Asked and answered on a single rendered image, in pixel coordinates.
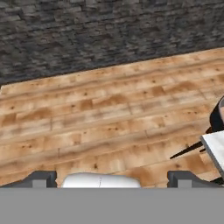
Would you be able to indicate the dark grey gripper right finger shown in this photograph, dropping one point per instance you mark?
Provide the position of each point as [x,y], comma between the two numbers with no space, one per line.
[178,176]

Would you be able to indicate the white rounded object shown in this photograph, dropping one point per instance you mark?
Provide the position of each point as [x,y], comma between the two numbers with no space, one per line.
[99,181]

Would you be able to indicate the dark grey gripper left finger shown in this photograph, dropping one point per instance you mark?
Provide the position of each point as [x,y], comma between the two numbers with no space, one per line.
[43,177]

